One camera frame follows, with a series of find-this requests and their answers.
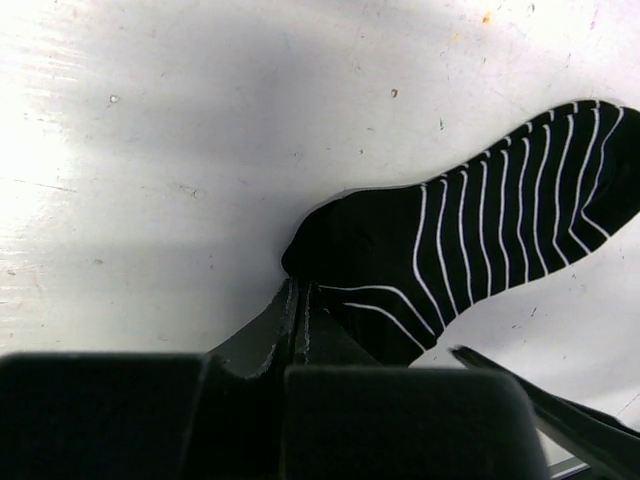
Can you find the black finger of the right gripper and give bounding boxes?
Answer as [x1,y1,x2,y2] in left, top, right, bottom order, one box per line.
[450,345,639,479]

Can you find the black sock thin white stripes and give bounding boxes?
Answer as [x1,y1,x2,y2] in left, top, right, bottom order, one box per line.
[281,100,639,366]

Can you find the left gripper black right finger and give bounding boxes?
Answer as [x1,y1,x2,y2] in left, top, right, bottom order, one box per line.
[284,285,548,479]

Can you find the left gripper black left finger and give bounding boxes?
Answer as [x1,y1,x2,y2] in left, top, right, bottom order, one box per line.
[1,279,299,479]

